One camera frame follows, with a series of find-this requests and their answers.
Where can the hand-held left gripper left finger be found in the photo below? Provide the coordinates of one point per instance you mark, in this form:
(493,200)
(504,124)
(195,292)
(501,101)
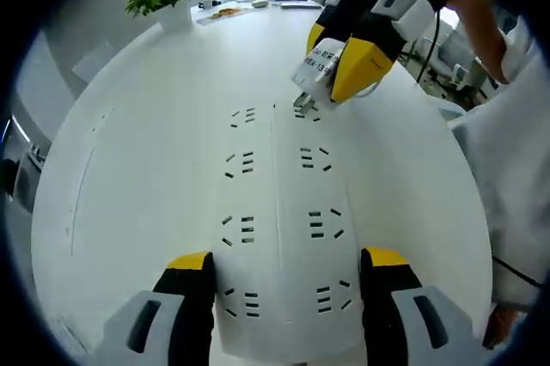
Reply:
(172,323)

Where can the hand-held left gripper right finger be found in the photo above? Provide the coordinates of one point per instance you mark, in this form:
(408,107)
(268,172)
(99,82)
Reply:
(399,323)

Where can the white charger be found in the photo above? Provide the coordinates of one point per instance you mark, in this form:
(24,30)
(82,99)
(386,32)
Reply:
(318,78)

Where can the white power strip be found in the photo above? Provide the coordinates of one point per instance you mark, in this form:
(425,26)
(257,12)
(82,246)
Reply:
(266,194)

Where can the white computer mouse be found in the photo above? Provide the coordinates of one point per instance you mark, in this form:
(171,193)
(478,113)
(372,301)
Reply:
(260,3)

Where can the yellow snack packet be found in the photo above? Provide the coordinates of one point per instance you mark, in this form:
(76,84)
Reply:
(223,13)

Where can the white plant pot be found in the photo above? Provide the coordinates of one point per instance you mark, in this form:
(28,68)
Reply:
(175,17)

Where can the person in white clothing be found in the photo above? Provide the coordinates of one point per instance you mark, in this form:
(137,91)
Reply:
(507,160)

